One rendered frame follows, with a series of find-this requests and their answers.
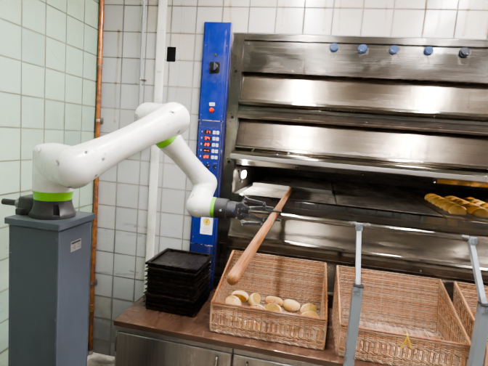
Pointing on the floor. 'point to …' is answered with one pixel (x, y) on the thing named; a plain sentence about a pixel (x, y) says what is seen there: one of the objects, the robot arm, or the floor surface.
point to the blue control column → (211, 93)
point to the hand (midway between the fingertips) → (273, 214)
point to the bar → (476, 356)
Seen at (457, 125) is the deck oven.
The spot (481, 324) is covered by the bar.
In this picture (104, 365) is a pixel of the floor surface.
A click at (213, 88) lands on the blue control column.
